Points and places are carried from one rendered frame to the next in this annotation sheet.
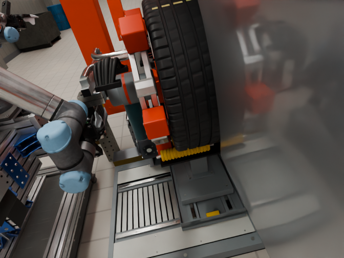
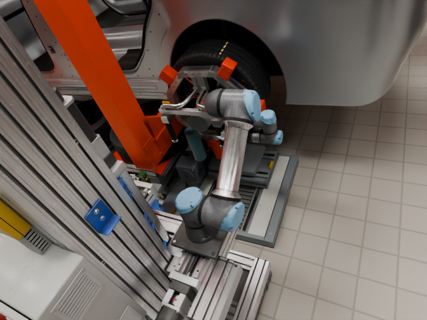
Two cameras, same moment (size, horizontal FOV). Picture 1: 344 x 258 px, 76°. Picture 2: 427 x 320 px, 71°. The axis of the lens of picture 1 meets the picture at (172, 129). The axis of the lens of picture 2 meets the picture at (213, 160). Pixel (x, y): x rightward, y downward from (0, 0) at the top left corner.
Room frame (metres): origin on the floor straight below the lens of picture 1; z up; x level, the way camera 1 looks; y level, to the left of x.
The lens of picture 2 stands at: (0.03, 1.40, 1.91)
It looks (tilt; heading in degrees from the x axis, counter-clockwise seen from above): 43 degrees down; 307
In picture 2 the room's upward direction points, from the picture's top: 19 degrees counter-clockwise
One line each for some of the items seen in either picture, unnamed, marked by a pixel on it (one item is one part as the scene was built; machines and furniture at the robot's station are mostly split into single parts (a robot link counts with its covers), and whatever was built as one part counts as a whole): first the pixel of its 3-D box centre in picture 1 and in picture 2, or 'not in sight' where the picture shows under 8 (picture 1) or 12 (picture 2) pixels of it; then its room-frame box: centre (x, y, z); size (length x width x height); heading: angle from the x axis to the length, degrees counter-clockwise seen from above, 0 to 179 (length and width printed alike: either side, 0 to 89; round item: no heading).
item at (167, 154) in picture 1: (185, 150); not in sight; (0.83, -0.04, 0.51); 0.29 x 0.06 x 0.06; 91
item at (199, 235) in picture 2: not in sight; (199, 221); (0.61, 0.87, 0.87); 0.15 x 0.15 x 0.10
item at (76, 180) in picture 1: (77, 170); (271, 136); (0.47, 0.29, 0.85); 0.11 x 0.08 x 0.09; 1
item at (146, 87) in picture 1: (148, 84); (209, 106); (0.94, 0.06, 0.85); 0.54 x 0.07 x 0.54; 1
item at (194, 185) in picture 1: (196, 157); (234, 147); (0.95, -0.11, 0.32); 0.40 x 0.30 x 0.28; 1
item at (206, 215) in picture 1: (201, 184); (243, 164); (0.90, -0.11, 0.13); 0.50 x 0.36 x 0.10; 1
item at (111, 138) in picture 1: (106, 138); not in sight; (1.50, 0.54, 0.21); 0.10 x 0.10 x 0.42; 1
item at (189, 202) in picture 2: not in sight; (193, 206); (0.61, 0.87, 0.98); 0.13 x 0.12 x 0.14; 179
